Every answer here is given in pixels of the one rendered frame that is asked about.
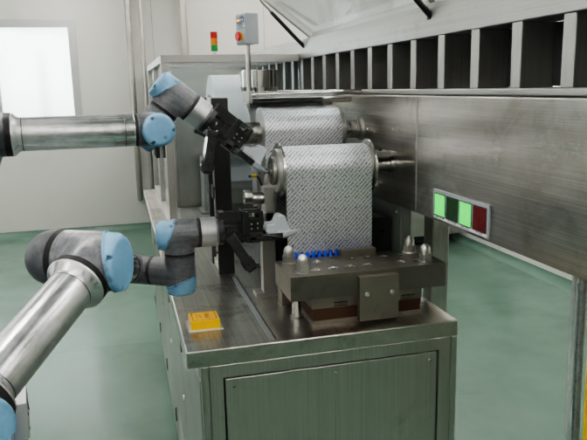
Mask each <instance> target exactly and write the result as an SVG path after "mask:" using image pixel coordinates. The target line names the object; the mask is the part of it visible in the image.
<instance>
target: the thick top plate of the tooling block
mask: <svg viewBox="0 0 587 440"><path fill-rule="evenodd" d="M415 251H416V253H412V254H408V253H403V250H398V251H379V252H376V254H374V255H364V256H354V257H345V258H342V257H340V256H329V257H319V258H308V263H309V270H310V273H309V274H297V273H295V271H296V264H297V259H295V261H296V264H294V265H283V264H282V260H280V261H275V284H276V285H277V286H278V287H279V288H280V290H281V291H282V292H283V293H284V294H285V295H286V296H287V298H288V299H289V300H290V301H291V302H295V301H304V300H312V299H328V298H336V297H345V296H353V295H357V276H358V275H367V274H376V273H385V272H397V273H398V290H399V291H402V290H411V289H419V288H428V287H436V286H445V262H443V261H441V260H440V259H438V258H435V257H434V256H432V262H430V263H422V262H418V258H419V253H420V249H419V248H417V249H415Z"/></svg>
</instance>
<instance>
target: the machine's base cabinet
mask: <svg viewBox="0 0 587 440"><path fill-rule="evenodd" d="M155 303H156V313H157V321H158V326H159V331H160V336H161V342H162V351H163V356H164V360H165V366H166V371H167V376H168V381H169V391H170V395H171V401H172V406H173V411H174V416H175V421H176V430H177V435H178V440H454V424H455V394H456V362H457V335H454V336H446V337H439V338H432V339H425V340H413V341H406V342H398V343H391V344H384V345H377V346H370V347H357V348H350V349H343V350H336V351H329V352H322V353H315V354H302V355H295V356H288V357H280V358H273V359H267V360H260V361H247V362H240V363H232V364H225V365H218V366H211V367H204V368H192V369H187V367H186V363H185V359H184V356H183V350H182V346H181V342H180V339H179V335H178V332H177V328H176V322H175V318H174V314H173V311H172V307H171V304H170V300H169V295H168V293H167V289H166V286H163V285H155Z"/></svg>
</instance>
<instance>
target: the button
mask: <svg viewBox="0 0 587 440"><path fill-rule="evenodd" d="M188 318H189V324H190V329H191V331H194V330H202V329H210V328H218V327H220V319H219V317H218V314H217V312H216V311H208V312H199V313H189V314H188Z"/></svg>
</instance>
